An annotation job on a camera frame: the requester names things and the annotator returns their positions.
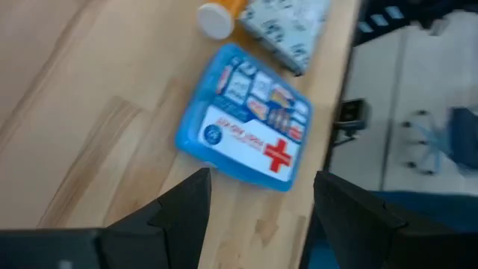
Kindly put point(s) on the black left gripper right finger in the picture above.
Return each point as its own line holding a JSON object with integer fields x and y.
{"x": 358, "y": 224}

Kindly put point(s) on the blue first aid kit case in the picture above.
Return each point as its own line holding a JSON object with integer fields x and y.
{"x": 242, "y": 119}

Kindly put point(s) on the white packet with blue logos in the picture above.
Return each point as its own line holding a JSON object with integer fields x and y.
{"x": 287, "y": 33}

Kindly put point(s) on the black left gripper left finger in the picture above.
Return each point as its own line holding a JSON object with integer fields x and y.
{"x": 175, "y": 228}

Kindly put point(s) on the orange pill bottle white cap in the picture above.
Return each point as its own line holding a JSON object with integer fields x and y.
{"x": 216, "y": 20}

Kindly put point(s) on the office chair base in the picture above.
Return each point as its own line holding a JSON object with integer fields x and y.
{"x": 448, "y": 138}

